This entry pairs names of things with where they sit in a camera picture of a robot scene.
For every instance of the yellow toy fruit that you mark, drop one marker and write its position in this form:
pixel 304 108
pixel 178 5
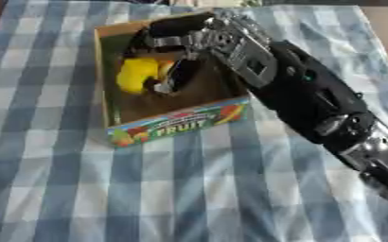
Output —
pixel 136 75

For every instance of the silver and black right robot arm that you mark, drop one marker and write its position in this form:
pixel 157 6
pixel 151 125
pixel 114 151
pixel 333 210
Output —
pixel 307 91

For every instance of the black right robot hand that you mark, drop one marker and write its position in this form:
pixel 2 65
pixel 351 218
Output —
pixel 172 28

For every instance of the cardboard box with fruit print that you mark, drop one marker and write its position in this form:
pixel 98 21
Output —
pixel 175 123

